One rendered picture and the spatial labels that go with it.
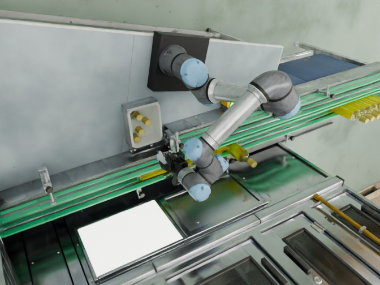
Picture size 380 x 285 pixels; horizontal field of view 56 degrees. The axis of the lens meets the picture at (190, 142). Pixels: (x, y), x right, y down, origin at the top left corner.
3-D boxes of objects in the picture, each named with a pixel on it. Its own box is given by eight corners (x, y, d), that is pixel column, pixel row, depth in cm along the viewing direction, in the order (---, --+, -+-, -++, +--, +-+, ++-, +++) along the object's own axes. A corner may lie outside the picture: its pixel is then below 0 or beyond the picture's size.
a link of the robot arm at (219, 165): (220, 154, 133) (200, 175, 133) (233, 168, 141) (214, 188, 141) (209, 144, 139) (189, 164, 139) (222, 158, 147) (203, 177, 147)
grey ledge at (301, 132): (211, 156, 221) (221, 165, 213) (211, 145, 217) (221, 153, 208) (321, 117, 259) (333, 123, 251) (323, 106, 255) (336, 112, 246)
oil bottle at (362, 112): (333, 107, 245) (368, 124, 224) (335, 100, 242) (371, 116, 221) (339, 105, 248) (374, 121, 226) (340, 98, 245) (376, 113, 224)
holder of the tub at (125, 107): (128, 150, 192) (133, 156, 186) (121, 104, 178) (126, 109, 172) (156, 141, 199) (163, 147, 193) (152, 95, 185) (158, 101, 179)
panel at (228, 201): (74, 233, 170) (95, 285, 145) (73, 228, 169) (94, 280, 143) (229, 172, 207) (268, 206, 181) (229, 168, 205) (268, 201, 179)
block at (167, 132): (163, 145, 195) (169, 151, 190) (162, 130, 190) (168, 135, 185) (169, 143, 196) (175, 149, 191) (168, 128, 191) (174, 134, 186)
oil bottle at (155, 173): (169, 164, 194) (133, 177, 186) (168, 155, 191) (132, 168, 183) (174, 169, 190) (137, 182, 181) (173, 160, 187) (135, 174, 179)
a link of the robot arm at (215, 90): (193, 68, 171) (297, 76, 134) (208, 87, 181) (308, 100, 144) (181, 87, 168) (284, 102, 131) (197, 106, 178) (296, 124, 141)
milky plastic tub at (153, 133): (126, 142, 189) (133, 149, 183) (120, 104, 177) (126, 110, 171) (156, 133, 196) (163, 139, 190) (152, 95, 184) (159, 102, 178)
